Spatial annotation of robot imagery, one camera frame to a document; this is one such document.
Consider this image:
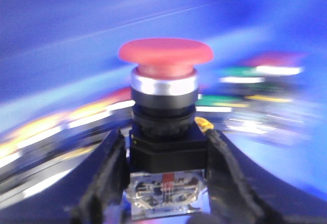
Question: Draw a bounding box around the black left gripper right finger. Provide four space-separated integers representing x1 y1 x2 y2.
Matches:
205 130 284 223

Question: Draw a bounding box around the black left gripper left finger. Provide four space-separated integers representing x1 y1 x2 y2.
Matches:
69 129 128 223

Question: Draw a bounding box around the red mushroom push button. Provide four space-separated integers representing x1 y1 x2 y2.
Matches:
119 38 213 220

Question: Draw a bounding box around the blue crate with buttons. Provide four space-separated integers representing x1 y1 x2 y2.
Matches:
0 0 327 204

